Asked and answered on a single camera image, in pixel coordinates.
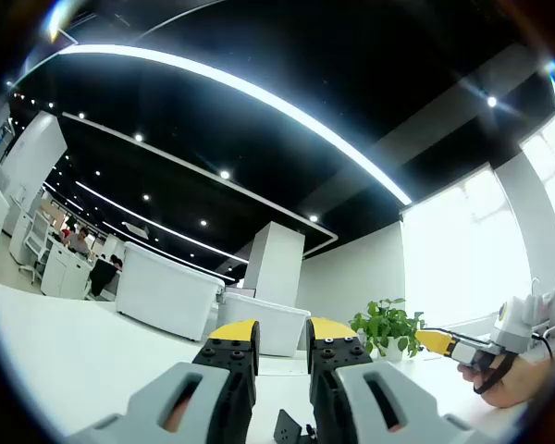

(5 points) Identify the group of ceiling spotlights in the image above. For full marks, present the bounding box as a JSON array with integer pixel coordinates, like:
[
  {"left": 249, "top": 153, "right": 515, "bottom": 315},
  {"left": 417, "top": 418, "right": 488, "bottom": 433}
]
[{"left": 8, "top": 80, "right": 499, "bottom": 260}]

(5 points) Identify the white office cabinet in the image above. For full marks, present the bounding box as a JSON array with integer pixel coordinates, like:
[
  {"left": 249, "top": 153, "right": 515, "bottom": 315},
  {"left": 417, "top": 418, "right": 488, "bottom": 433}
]
[{"left": 40, "top": 240, "right": 93, "bottom": 300}]

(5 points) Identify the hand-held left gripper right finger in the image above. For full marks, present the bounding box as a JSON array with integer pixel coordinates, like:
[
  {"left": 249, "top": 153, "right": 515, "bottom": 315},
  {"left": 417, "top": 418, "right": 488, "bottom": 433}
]
[{"left": 304, "top": 316, "right": 496, "bottom": 444}]

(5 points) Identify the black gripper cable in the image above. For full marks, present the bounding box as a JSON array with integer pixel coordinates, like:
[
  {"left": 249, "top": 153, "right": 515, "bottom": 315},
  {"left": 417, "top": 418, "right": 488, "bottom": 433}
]
[{"left": 529, "top": 332, "right": 555, "bottom": 361}]

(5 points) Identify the black fixed fixture clamp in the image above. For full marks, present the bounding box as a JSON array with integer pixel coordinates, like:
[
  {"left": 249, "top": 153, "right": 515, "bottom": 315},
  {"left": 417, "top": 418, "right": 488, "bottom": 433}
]
[{"left": 272, "top": 409, "right": 318, "bottom": 444}]

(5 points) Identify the large white storage box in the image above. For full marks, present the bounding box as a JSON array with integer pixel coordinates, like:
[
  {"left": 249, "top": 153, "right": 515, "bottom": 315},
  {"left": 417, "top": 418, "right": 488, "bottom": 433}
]
[{"left": 115, "top": 240, "right": 227, "bottom": 343}]

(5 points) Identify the curved ceiling light strip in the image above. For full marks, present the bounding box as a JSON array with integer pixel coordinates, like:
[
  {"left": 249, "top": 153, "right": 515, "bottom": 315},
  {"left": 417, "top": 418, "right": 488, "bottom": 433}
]
[{"left": 57, "top": 43, "right": 413, "bottom": 205}]

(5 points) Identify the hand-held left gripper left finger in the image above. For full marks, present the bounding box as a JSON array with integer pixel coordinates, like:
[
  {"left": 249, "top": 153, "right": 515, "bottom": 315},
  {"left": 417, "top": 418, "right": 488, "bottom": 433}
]
[{"left": 67, "top": 317, "right": 262, "bottom": 444}]

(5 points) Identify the potted green plant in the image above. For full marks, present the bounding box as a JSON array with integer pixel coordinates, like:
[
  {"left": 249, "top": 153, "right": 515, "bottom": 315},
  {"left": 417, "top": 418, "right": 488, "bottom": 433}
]
[{"left": 349, "top": 298, "right": 426, "bottom": 363}]

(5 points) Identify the black office chair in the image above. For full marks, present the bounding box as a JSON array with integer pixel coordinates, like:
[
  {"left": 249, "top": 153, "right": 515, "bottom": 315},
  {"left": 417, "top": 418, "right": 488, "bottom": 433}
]
[{"left": 88, "top": 257, "right": 120, "bottom": 297}]

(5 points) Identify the window with white blind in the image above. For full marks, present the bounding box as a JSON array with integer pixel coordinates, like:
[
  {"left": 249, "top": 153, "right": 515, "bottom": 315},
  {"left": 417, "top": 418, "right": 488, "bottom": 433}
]
[
  {"left": 519, "top": 109, "right": 555, "bottom": 272},
  {"left": 399, "top": 166, "right": 532, "bottom": 330}
]

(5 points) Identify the person's right hand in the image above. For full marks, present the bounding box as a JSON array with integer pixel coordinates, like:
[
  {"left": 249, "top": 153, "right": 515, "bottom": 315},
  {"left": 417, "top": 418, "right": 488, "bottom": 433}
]
[{"left": 457, "top": 354, "right": 529, "bottom": 409}]

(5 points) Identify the white office chair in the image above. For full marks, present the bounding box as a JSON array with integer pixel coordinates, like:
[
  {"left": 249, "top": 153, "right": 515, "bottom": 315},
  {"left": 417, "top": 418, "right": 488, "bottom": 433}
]
[{"left": 17, "top": 210, "right": 50, "bottom": 284}]

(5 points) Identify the white desk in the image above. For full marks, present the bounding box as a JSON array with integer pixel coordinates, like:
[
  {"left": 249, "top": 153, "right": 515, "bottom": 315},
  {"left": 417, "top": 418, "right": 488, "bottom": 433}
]
[{"left": 0, "top": 276, "right": 555, "bottom": 444}]

